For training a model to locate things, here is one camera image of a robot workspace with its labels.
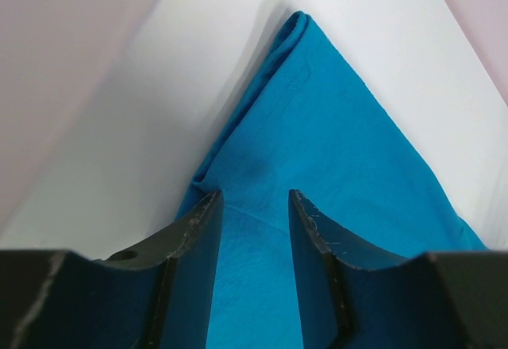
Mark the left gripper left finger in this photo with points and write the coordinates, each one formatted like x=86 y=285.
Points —
x=154 y=294

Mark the blue t-shirt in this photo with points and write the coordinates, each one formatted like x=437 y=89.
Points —
x=308 y=122

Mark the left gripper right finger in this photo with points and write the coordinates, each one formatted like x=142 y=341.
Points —
x=353 y=294

